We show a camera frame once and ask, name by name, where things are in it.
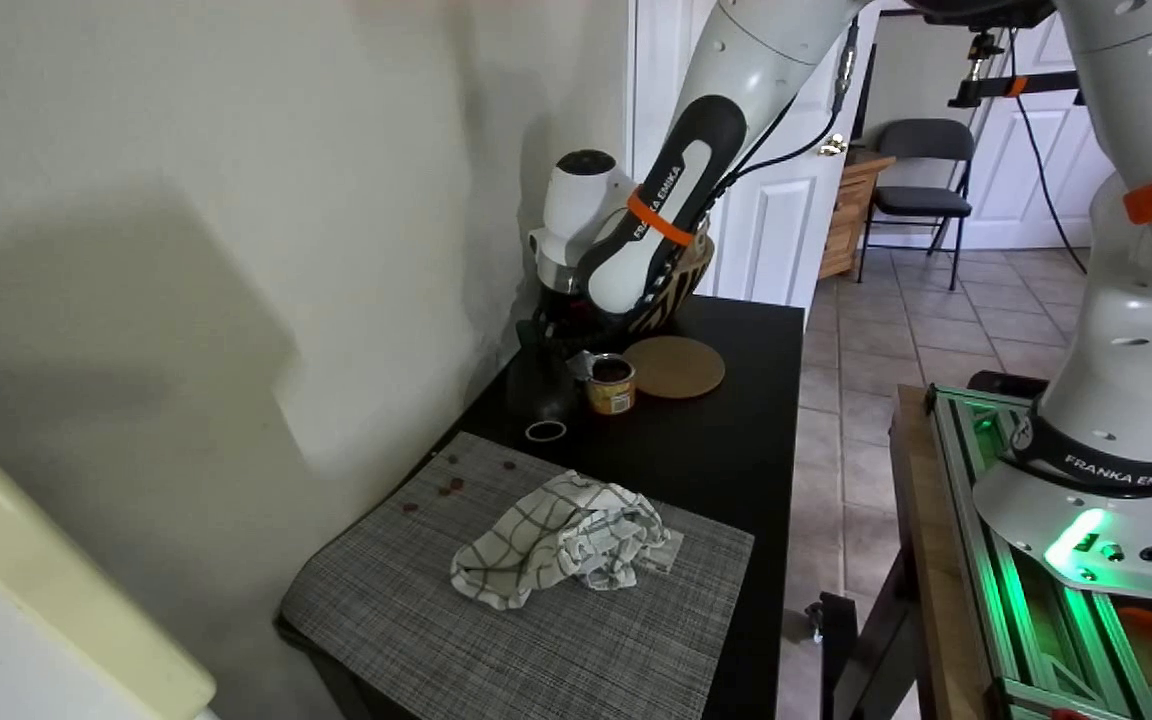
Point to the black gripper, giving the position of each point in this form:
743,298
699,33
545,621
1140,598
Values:
557,337

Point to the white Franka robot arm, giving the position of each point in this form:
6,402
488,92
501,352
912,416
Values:
1122,335

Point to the orange patterned cup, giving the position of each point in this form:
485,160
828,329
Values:
615,389

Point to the round wooden disc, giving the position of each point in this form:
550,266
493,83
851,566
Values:
673,371

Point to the black table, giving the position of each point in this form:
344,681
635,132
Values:
723,453

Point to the crumpled white checked cloth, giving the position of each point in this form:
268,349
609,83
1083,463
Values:
560,541

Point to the grey woven placemat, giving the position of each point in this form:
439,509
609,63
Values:
388,601

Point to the metal door knob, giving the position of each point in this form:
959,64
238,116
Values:
832,145

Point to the black folding chair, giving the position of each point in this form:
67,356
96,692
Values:
923,164

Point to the wooden bench top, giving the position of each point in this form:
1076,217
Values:
930,560

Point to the black metal bench leg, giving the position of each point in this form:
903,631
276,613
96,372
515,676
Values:
886,642

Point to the black camera boom stand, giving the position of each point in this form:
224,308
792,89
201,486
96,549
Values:
1000,85

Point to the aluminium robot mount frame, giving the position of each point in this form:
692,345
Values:
1042,625

